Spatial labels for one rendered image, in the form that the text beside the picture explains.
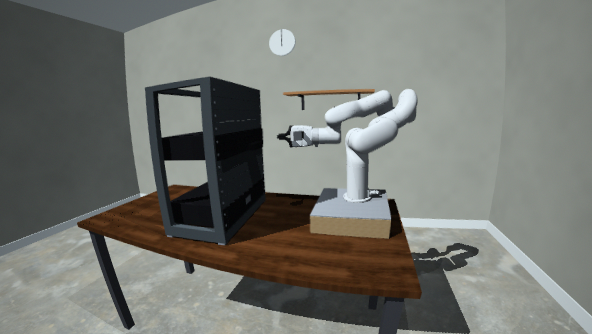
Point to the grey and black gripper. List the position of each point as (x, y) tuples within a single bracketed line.
[(307, 140)]

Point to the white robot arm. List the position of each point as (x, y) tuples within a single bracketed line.
[(360, 142)]

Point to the black metal rack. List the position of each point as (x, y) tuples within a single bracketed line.
[(235, 174)]

